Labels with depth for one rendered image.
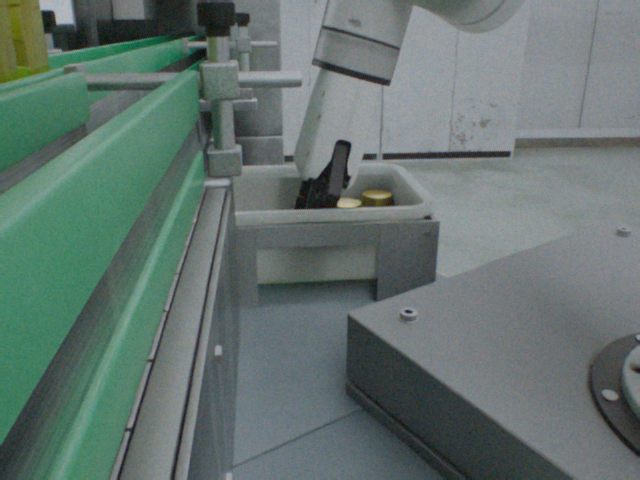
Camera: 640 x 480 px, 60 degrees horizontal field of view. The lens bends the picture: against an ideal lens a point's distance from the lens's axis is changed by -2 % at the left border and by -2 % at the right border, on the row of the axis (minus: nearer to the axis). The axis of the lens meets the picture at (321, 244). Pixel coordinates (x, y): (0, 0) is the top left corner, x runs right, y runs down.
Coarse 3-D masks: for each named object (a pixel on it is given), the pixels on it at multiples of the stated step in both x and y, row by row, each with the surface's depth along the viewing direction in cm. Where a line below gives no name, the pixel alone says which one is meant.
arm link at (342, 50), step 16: (320, 32) 49; (336, 32) 47; (320, 48) 49; (336, 48) 48; (352, 48) 47; (368, 48) 47; (384, 48) 48; (336, 64) 48; (352, 64) 48; (368, 64) 48; (384, 64) 48
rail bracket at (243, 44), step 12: (240, 24) 98; (240, 36) 99; (192, 48) 99; (204, 48) 99; (240, 48) 99; (240, 60) 101; (240, 96) 102; (204, 108) 102; (240, 108) 102; (252, 108) 103
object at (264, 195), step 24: (264, 168) 63; (288, 168) 64; (360, 168) 64; (384, 168) 64; (240, 192) 64; (264, 192) 64; (288, 192) 64; (360, 192) 65; (408, 192) 57; (240, 216) 48; (264, 216) 48; (288, 216) 49; (312, 216) 49; (336, 216) 49; (360, 216) 49; (384, 216) 49; (408, 216) 50
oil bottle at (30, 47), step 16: (16, 0) 35; (32, 0) 37; (16, 16) 35; (32, 16) 37; (16, 32) 35; (32, 32) 37; (16, 48) 35; (32, 48) 37; (32, 64) 37; (48, 64) 40
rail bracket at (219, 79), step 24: (216, 0) 38; (216, 24) 38; (216, 48) 39; (72, 72) 39; (216, 72) 40; (240, 72) 41; (264, 72) 41; (288, 72) 41; (216, 96) 40; (216, 120) 41; (216, 144) 42; (216, 168) 42; (240, 168) 42
